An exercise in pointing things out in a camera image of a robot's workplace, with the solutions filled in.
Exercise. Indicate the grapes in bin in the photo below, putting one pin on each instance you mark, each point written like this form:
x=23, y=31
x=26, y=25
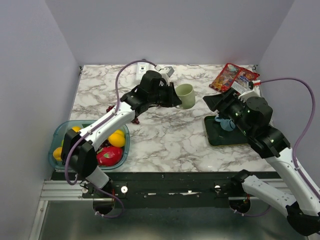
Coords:
x=104, y=144

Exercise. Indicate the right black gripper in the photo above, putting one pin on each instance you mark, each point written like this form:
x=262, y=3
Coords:
x=217, y=101

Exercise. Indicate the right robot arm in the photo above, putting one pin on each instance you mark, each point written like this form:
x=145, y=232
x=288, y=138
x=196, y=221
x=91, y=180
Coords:
x=252, y=116

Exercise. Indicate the white rectangular device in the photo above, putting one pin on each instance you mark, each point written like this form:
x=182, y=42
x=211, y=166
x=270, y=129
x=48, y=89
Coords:
x=141, y=68

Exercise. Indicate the light blue mug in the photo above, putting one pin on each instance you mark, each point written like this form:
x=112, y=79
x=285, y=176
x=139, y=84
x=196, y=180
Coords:
x=226, y=124

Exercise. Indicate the red dragon fruit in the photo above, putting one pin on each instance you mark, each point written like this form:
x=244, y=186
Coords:
x=109, y=156

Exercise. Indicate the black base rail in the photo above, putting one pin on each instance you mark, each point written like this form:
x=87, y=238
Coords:
x=176, y=189

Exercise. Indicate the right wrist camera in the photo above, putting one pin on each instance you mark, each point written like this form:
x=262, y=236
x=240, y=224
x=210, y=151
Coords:
x=254, y=91

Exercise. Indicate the sage green mug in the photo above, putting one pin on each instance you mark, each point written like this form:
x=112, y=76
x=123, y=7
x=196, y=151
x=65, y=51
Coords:
x=186, y=94

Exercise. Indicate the clear blue fruit bin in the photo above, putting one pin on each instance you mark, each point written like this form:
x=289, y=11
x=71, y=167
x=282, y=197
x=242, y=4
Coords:
x=59, y=135

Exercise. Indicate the red snack packet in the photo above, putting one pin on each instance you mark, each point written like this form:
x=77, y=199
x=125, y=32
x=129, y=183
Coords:
x=234, y=77

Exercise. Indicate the yellow lemon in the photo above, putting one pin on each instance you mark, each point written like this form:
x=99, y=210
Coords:
x=120, y=132
x=117, y=140

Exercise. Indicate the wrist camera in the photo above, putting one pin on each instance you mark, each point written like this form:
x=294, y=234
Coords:
x=166, y=72
x=254, y=91

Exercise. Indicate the loose red grape bunch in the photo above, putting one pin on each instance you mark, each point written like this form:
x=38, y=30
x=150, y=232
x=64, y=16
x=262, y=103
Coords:
x=134, y=121

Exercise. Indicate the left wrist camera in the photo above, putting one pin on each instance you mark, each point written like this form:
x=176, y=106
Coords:
x=166, y=72

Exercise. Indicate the dark green tray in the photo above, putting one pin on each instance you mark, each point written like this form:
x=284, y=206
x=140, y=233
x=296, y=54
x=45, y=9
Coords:
x=217, y=137

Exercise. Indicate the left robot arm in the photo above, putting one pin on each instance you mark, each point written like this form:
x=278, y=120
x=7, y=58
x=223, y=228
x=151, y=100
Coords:
x=79, y=148

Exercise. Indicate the small orange fruit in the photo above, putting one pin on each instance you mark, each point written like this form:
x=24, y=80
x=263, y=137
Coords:
x=57, y=154

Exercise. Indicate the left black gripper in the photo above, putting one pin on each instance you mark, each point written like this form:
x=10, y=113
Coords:
x=172, y=99

